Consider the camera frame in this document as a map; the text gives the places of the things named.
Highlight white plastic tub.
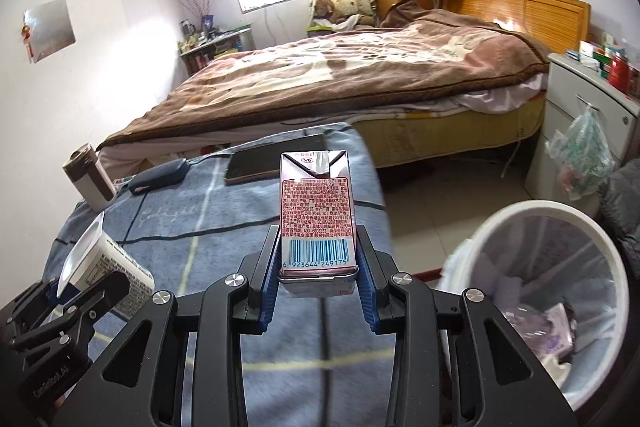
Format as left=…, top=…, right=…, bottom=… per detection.
left=55, top=211, right=155, bottom=319

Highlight red hanging ornament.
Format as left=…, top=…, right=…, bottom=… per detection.
left=19, top=24, right=34, bottom=64

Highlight white round bin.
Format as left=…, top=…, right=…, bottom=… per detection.
left=439, top=201, right=629, bottom=414

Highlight brown white thermos cup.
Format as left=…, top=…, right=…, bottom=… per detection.
left=62, top=142, right=119, bottom=212

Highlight red can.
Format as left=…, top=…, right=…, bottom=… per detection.
left=608, top=54, right=634, bottom=94

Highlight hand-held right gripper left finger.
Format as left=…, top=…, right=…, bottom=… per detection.
left=50, top=224, right=281, bottom=427

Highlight wooden headboard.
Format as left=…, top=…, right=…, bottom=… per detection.
left=444, top=0, right=592, bottom=54

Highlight white nightstand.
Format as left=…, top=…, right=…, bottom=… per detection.
left=524, top=51, right=640, bottom=219

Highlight bed mattress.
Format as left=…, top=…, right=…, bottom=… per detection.
left=97, top=87, right=547, bottom=170

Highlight black smartphone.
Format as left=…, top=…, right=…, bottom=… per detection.
left=224, top=134, right=329, bottom=186

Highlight dried branches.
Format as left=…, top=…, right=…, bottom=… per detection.
left=174, top=0, right=232, bottom=31

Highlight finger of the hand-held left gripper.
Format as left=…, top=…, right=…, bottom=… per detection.
left=0, top=278, right=60, bottom=335
left=9, top=270, right=131, bottom=351

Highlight green plastic bag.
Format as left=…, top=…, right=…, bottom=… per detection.
left=544, top=104, right=617, bottom=204

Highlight cluttered desk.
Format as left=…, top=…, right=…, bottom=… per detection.
left=178, top=26, right=257, bottom=76

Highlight grey jacket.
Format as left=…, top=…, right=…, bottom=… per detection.
left=596, top=156, right=640, bottom=259

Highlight brown teddy bear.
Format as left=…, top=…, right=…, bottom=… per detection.
left=311, top=0, right=377, bottom=34

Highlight pink milk carton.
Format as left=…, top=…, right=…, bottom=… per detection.
left=276, top=149, right=362, bottom=299

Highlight dark blue case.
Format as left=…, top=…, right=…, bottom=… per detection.
left=127, top=158, right=191, bottom=196

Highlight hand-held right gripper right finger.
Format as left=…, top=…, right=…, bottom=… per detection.
left=357, top=224, right=566, bottom=427

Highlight silver wall poster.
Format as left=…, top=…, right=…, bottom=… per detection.
left=22, top=0, right=77, bottom=60

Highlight bed with brown blanket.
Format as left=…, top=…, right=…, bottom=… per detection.
left=94, top=0, right=551, bottom=151

